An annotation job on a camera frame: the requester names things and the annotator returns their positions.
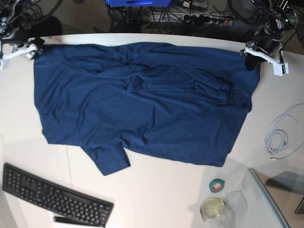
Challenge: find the blue box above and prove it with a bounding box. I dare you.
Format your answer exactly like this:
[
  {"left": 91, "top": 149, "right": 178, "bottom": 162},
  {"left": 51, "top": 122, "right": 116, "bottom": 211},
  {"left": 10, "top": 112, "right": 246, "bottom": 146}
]
[{"left": 105, "top": 0, "right": 171, "bottom": 7}]

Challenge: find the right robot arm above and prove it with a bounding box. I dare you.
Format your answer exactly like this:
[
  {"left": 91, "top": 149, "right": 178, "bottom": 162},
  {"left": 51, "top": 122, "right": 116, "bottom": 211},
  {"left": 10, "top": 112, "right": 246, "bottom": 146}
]
[{"left": 0, "top": 0, "right": 63, "bottom": 63}]

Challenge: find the green tape roll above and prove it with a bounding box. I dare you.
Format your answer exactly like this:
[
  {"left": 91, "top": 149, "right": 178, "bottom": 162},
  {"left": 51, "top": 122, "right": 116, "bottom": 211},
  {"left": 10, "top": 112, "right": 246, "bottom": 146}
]
[{"left": 209, "top": 179, "right": 225, "bottom": 193}]

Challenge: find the dark blue t-shirt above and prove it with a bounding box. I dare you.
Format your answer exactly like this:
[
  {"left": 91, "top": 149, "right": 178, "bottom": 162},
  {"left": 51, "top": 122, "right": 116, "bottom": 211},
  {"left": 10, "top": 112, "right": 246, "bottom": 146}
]
[{"left": 34, "top": 43, "right": 260, "bottom": 175}]

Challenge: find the white power strip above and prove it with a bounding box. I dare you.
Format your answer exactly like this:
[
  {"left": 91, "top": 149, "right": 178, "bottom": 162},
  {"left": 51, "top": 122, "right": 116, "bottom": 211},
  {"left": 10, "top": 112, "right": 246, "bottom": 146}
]
[{"left": 144, "top": 11, "right": 237, "bottom": 26}]

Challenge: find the black computer keyboard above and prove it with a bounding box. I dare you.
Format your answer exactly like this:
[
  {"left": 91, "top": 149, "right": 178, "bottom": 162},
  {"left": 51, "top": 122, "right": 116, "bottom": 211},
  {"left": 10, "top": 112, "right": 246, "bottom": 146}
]
[{"left": 2, "top": 163, "right": 114, "bottom": 228}]

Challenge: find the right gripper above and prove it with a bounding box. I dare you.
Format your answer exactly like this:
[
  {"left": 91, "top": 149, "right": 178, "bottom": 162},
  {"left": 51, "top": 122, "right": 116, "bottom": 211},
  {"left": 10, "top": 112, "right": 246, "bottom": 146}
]
[{"left": 0, "top": 26, "right": 45, "bottom": 59}]

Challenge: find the clear glass jar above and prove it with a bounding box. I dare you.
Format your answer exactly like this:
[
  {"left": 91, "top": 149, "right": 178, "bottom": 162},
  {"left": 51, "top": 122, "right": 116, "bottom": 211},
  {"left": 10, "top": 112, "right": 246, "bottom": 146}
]
[{"left": 200, "top": 197, "right": 234, "bottom": 228}]

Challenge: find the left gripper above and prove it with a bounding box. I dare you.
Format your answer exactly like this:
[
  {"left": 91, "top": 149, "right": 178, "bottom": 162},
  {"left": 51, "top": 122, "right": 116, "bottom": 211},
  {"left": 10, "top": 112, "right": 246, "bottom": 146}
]
[{"left": 245, "top": 28, "right": 282, "bottom": 71}]

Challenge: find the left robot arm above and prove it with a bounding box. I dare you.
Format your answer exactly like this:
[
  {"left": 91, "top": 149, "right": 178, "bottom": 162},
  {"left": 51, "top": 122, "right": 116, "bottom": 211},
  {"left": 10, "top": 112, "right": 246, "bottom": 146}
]
[{"left": 227, "top": 0, "right": 299, "bottom": 76}]

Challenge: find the black round stool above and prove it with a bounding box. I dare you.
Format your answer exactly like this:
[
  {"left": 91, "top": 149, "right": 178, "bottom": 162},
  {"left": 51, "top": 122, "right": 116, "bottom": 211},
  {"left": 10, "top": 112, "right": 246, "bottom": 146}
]
[{"left": 35, "top": 16, "right": 63, "bottom": 37}]

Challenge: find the coiled white cable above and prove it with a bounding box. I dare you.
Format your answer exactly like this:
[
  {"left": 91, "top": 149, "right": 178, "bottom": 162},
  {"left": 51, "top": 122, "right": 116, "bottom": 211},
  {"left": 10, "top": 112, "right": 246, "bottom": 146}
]
[{"left": 264, "top": 103, "right": 304, "bottom": 161}]

